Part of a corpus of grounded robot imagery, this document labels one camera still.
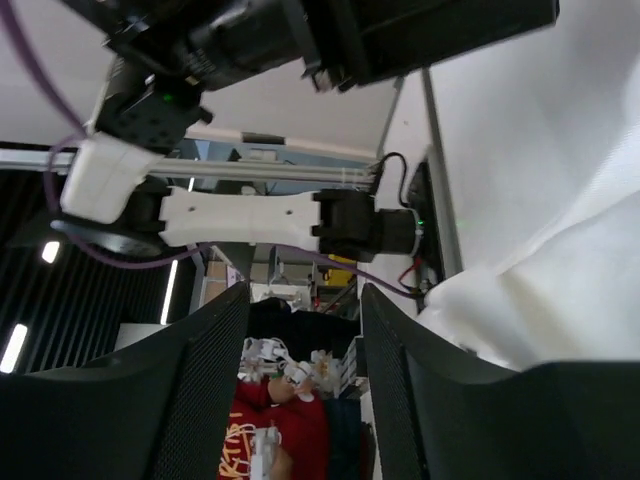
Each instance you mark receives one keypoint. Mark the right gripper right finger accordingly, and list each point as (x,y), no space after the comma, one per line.
(442,413)

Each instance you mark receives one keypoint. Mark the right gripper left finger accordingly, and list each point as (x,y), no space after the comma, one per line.
(156,409)

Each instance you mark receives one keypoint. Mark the white skirt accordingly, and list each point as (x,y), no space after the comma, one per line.
(540,137)

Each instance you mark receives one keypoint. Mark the person in red shirt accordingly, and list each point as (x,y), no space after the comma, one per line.
(294,419)

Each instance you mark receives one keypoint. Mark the aluminium frame rail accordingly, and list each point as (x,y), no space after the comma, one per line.
(13,159)

